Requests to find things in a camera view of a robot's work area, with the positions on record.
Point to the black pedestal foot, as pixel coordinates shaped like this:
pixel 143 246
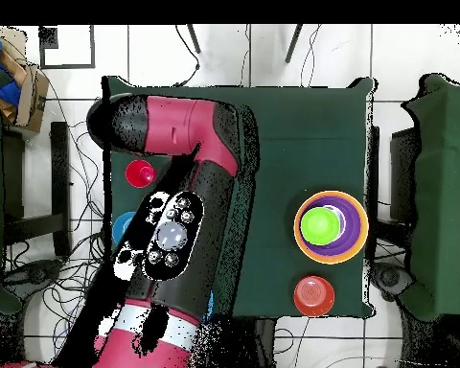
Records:
pixel 389 276
pixel 34 274

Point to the black tripod leg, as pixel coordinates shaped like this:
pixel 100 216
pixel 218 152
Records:
pixel 293 44
pixel 193 38

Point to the black bench stand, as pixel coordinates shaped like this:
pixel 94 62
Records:
pixel 59 172

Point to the shallow blue bowl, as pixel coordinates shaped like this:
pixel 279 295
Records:
pixel 120 226

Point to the large yellow bowl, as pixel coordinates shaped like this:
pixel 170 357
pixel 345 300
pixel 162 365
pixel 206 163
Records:
pixel 329 261

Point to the black square floor frame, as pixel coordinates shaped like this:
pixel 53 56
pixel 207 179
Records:
pixel 67 66

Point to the red cup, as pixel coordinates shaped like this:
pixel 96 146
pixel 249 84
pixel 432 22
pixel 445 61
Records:
pixel 138 174

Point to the cardboard box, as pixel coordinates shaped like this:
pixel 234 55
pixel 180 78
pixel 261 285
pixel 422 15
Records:
pixel 32 99

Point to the purple bowl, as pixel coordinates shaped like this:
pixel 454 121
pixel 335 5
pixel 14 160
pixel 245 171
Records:
pixel 354 226

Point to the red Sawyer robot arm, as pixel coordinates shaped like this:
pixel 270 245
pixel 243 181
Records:
pixel 168 126

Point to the small green bowl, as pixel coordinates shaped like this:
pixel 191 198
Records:
pixel 320 226

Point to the dark green tablecloth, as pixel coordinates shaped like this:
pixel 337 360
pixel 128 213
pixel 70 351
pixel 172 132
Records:
pixel 310 126

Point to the small orange bowl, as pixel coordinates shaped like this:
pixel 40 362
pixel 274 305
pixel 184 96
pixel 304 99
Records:
pixel 314 295

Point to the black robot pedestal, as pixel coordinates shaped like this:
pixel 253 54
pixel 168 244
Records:
pixel 266 341

